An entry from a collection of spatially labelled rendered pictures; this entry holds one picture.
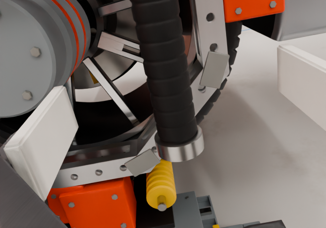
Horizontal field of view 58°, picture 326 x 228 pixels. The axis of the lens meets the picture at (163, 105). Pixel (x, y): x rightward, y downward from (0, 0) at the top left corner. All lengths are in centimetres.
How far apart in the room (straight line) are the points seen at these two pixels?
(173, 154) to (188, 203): 75
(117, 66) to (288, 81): 53
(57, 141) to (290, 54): 13
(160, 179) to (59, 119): 44
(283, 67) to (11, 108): 27
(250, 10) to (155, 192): 36
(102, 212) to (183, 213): 42
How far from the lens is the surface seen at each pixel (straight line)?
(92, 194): 57
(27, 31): 32
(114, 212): 59
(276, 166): 150
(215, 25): 45
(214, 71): 47
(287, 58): 18
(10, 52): 33
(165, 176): 60
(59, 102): 17
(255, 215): 126
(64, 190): 58
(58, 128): 17
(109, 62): 67
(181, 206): 99
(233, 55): 56
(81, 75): 69
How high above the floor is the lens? 90
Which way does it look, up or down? 24 degrees down
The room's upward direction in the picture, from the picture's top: 11 degrees counter-clockwise
